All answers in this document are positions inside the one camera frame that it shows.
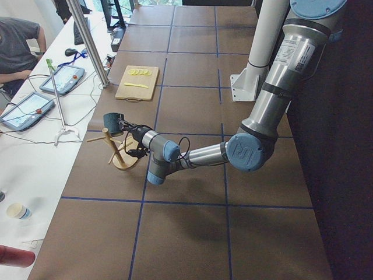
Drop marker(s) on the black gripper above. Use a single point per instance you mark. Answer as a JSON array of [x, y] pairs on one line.
[[136, 134]]

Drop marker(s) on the dark teal mug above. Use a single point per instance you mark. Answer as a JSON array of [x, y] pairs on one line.
[[111, 122]]

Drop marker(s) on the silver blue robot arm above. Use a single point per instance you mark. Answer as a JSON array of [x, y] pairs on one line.
[[288, 35]]

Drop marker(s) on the wooden cup storage rack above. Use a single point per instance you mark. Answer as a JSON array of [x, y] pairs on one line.
[[119, 158]]

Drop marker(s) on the white paper cup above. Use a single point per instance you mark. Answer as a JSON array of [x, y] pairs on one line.
[[18, 211]]

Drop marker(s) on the bamboo cutting board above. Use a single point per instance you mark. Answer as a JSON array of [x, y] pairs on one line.
[[137, 93]]

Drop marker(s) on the yellow plastic knife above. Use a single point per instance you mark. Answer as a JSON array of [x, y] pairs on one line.
[[136, 85]]

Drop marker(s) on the teach pendant far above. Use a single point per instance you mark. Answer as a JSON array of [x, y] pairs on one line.
[[66, 77]]

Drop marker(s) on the teach pendant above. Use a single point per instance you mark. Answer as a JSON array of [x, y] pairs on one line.
[[27, 112], [66, 77]]

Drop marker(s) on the black computer mouse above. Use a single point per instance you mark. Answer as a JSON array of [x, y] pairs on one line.
[[69, 52]]

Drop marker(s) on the black power adapter box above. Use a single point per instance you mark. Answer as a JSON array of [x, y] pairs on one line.
[[117, 38]]

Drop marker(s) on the metal stand with green clip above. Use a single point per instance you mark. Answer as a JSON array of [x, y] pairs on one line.
[[66, 129]]

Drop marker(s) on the black keyboard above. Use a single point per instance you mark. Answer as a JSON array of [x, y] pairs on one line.
[[78, 40]]

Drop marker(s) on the teach pendant near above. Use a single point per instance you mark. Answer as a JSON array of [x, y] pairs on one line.
[[27, 112]]

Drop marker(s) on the seated person grey shirt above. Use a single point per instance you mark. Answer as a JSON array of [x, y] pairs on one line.
[[23, 43]]

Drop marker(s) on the red cylinder bottle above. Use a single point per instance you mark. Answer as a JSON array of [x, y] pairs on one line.
[[16, 257]]

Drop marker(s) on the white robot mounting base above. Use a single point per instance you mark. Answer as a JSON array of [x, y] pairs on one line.
[[246, 86]]

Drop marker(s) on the aluminium frame post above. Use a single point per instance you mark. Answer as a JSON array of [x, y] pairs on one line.
[[79, 19]]

